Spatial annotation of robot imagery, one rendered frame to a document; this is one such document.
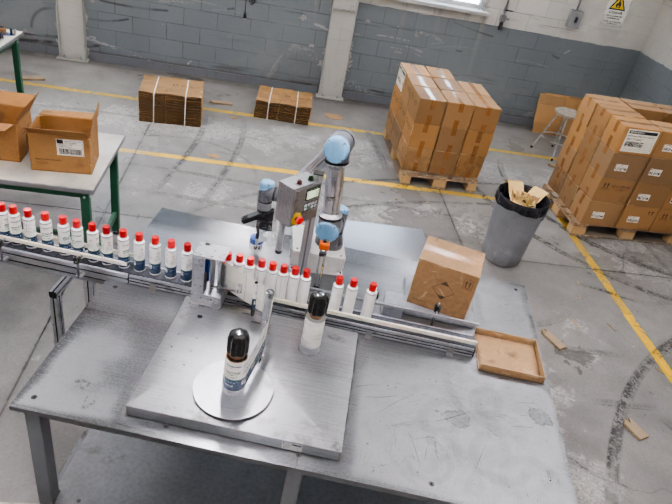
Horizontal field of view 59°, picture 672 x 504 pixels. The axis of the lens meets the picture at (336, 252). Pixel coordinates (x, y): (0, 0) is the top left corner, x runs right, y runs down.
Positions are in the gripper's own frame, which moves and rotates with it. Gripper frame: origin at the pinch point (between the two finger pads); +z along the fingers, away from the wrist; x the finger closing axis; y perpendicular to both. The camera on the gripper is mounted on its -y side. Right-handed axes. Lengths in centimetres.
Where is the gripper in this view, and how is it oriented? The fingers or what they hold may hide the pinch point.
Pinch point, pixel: (256, 240)
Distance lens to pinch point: 317.2
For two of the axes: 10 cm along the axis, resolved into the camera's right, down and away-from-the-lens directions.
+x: -0.6, -5.6, 8.2
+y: 9.8, 1.1, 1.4
